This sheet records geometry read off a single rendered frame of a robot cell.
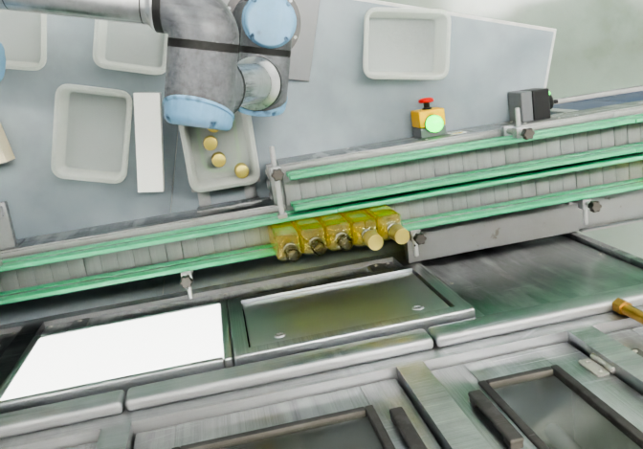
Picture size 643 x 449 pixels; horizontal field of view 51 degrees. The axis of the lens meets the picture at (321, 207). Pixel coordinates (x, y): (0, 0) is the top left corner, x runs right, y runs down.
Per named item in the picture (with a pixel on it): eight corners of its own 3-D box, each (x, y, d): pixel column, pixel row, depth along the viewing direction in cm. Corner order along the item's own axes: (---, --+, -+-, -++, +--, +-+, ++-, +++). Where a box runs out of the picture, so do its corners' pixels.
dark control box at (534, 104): (508, 121, 184) (522, 123, 175) (506, 92, 182) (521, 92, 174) (536, 116, 185) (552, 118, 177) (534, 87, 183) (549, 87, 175)
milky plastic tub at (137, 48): (97, 67, 164) (91, 66, 156) (103, -28, 161) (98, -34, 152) (169, 77, 168) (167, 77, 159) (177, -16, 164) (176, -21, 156)
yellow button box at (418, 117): (412, 136, 180) (421, 139, 173) (409, 108, 178) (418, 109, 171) (437, 132, 181) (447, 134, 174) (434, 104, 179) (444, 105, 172)
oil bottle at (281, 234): (269, 241, 165) (278, 264, 144) (266, 219, 164) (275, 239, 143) (292, 237, 166) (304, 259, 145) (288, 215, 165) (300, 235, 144)
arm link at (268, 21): (293, -3, 156) (300, -7, 143) (288, 56, 159) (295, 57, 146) (241, -9, 154) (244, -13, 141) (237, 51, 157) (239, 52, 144)
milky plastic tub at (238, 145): (191, 189, 172) (190, 194, 163) (175, 101, 167) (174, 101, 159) (258, 177, 174) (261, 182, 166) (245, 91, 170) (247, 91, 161)
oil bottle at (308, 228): (292, 236, 166) (304, 258, 145) (289, 214, 165) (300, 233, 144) (314, 233, 166) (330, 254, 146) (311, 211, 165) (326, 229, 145)
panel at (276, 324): (36, 347, 150) (-11, 422, 117) (33, 335, 149) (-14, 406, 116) (421, 274, 163) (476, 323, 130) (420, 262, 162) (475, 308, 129)
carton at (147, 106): (140, 189, 170) (138, 192, 164) (135, 92, 166) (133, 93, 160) (165, 188, 171) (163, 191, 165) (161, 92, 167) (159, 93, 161)
